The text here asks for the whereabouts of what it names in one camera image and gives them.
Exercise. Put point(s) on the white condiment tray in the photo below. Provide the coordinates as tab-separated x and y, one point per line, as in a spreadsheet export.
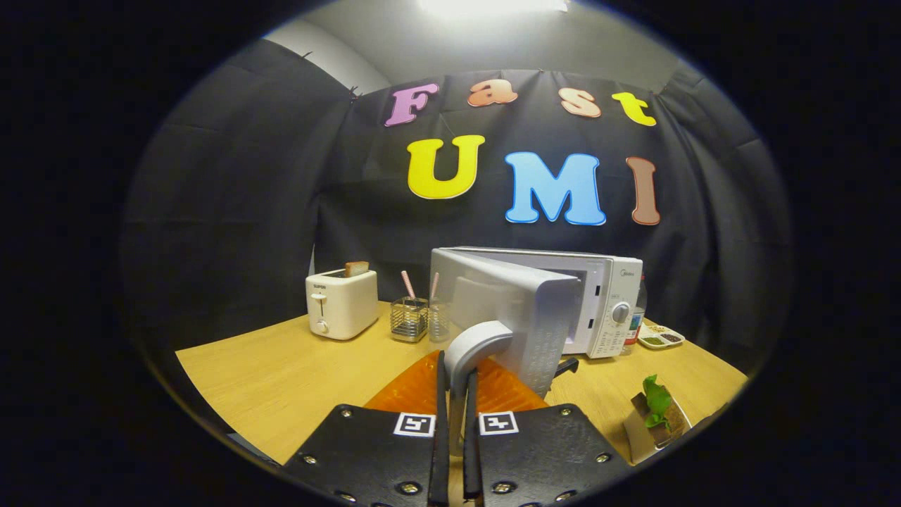
660	338

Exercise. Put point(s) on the toast slice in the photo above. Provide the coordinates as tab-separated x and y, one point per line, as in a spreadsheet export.
356	268

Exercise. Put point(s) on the brown bread lettuce sandwich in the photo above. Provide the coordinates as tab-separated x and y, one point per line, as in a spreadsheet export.
658	412

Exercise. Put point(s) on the white plate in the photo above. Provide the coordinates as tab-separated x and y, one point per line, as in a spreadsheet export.
637	440

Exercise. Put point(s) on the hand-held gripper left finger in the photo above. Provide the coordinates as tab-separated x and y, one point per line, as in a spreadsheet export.
442	436

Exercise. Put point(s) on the pink striped straw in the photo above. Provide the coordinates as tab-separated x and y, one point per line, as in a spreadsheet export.
408	285

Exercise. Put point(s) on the white microwave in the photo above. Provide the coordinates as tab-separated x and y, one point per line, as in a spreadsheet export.
507	296

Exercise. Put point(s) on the large ceiling light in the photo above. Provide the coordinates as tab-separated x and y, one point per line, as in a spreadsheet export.
493	5

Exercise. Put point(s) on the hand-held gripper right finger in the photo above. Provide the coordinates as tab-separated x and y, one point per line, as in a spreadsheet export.
471	451

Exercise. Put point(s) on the small black clamp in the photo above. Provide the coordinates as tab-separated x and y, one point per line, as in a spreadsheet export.
566	366

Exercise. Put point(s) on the clear plastic bottle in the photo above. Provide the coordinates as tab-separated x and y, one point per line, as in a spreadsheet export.
635	317

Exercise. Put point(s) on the white toaster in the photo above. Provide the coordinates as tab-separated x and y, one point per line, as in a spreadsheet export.
341	306

